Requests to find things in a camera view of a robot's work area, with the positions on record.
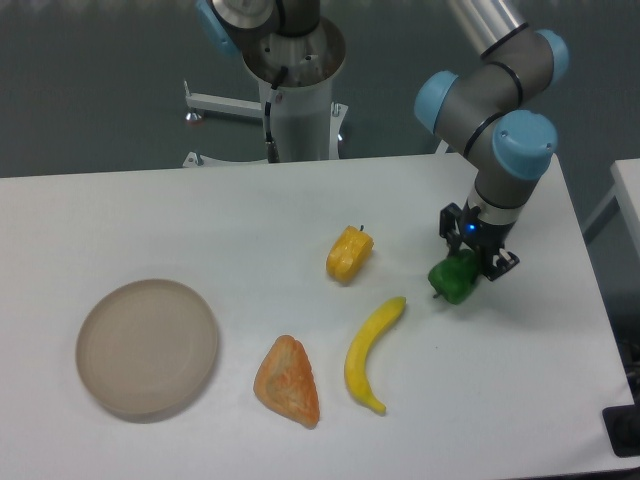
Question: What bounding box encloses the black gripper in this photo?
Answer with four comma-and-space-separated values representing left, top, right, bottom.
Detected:
439, 198, 520, 281

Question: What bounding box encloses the green toy pepper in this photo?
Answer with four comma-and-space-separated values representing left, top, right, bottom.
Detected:
428, 249, 480, 305

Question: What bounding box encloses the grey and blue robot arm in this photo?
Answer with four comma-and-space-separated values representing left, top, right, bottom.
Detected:
195, 1, 569, 280

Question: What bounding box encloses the yellow toy pepper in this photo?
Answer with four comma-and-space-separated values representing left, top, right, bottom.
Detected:
325, 225, 374, 285

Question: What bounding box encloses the white side table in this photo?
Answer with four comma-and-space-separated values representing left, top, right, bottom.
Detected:
581, 158, 639, 251

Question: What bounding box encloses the yellow toy banana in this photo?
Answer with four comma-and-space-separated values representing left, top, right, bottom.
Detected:
343, 296, 407, 416

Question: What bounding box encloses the black device at table edge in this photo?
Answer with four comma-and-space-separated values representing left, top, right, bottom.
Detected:
602, 404, 639, 458

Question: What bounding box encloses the orange toy bread slice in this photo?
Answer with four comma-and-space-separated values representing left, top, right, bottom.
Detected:
253, 335, 320, 429

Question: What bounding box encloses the beige round plate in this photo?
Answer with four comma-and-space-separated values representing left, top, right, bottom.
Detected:
75, 279, 219, 423

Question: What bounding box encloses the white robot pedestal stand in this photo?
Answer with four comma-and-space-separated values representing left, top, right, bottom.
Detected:
184, 17, 348, 163

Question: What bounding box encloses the black cable on pedestal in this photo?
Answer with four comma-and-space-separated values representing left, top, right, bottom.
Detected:
262, 65, 290, 164

